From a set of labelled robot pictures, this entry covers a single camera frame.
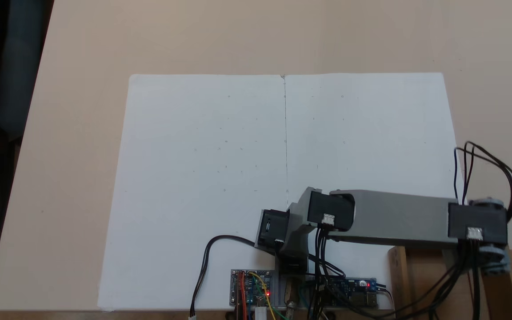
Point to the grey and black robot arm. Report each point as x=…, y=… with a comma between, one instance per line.
x=394, y=218

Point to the brown cardboard box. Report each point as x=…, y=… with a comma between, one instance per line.
x=420, y=289

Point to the blue circuit board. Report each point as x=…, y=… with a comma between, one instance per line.
x=354, y=291

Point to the white paper sheet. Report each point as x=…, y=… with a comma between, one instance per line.
x=371, y=142
x=185, y=178

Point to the grey circuit board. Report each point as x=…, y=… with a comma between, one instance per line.
x=251, y=289

